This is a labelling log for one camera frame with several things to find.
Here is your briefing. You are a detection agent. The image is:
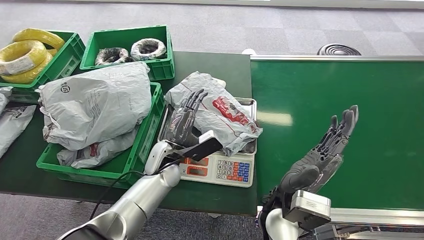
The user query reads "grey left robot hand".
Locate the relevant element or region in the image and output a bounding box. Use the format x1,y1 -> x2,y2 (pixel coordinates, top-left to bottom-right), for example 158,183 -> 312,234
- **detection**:
164,88 -> 209,148

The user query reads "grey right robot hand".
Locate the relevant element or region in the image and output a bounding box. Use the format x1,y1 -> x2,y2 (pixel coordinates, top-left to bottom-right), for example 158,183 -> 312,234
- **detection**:
279,104 -> 360,195

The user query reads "grey package with red picture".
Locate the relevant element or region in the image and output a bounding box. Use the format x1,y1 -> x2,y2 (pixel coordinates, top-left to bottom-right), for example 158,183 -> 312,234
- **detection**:
164,71 -> 264,157

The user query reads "green conveyor belt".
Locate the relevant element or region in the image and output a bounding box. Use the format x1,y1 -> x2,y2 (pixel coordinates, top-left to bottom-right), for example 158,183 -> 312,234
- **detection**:
249,54 -> 424,240

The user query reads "large green plastic crate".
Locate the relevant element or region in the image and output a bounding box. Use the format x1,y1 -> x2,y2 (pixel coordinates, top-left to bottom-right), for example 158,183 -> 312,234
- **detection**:
36,81 -> 166,190

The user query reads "green crate with black coils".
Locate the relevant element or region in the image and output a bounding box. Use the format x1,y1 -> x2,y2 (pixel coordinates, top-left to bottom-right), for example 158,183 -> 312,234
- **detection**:
79,25 -> 175,81

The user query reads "white electronic scale steel tray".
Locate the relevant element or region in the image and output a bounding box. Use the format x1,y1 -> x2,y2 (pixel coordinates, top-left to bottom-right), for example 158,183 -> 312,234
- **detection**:
157,97 -> 258,188

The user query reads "large grey courier bag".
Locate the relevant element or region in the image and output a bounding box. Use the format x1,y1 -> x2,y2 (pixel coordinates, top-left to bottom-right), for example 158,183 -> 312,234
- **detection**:
35,61 -> 153,152

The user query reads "grey bag with red print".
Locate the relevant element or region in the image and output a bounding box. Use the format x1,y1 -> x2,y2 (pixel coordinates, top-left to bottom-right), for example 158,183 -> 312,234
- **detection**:
56,127 -> 139,169

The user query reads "black ribbed round object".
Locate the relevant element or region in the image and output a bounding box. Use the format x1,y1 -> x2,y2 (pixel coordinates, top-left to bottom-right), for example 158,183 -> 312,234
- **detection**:
316,43 -> 362,56

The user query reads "green crate with yellow coils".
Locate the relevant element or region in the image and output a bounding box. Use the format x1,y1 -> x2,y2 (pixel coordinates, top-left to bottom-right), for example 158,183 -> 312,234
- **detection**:
0,30 -> 86,104

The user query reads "flat grey courier bag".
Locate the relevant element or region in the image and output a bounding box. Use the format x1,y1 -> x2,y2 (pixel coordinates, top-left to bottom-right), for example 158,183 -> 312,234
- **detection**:
0,104 -> 37,159

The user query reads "small grey courier bag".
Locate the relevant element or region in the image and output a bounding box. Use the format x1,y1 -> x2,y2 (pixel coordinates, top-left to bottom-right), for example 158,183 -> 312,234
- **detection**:
0,86 -> 14,116

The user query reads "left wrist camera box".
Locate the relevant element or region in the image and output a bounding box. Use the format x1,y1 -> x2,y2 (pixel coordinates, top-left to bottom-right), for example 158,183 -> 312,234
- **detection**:
180,130 -> 223,162

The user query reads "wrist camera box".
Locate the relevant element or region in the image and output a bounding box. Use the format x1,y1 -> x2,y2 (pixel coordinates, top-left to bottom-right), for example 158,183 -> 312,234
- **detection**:
180,130 -> 223,162
283,190 -> 332,232

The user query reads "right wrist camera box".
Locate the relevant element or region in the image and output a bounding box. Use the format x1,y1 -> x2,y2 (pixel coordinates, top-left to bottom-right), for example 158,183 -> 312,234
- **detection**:
283,190 -> 332,232

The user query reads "wrapped black wire coil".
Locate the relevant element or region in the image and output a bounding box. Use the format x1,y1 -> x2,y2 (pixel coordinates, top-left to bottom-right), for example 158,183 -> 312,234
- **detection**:
95,47 -> 132,66
130,38 -> 167,62

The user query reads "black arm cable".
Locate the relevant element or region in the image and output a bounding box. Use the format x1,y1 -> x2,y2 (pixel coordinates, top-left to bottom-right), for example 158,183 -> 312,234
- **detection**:
88,161 -> 181,221

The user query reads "yellow wire coil with label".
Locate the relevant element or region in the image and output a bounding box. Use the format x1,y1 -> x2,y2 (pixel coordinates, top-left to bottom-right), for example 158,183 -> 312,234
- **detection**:
0,40 -> 48,76

